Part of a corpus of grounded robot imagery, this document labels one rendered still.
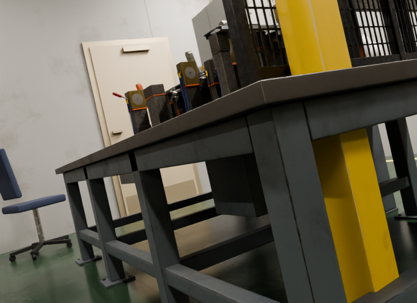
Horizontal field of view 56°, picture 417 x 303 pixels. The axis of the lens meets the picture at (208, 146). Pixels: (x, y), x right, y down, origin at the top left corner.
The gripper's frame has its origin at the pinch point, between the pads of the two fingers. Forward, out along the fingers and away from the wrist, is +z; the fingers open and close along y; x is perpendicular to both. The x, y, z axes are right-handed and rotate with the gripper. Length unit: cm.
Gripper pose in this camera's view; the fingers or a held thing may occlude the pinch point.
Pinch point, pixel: (260, 12)
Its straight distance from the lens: 180.2
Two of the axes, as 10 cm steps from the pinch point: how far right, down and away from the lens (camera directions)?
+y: -8.2, 1.8, -5.5
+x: 5.4, -1.2, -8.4
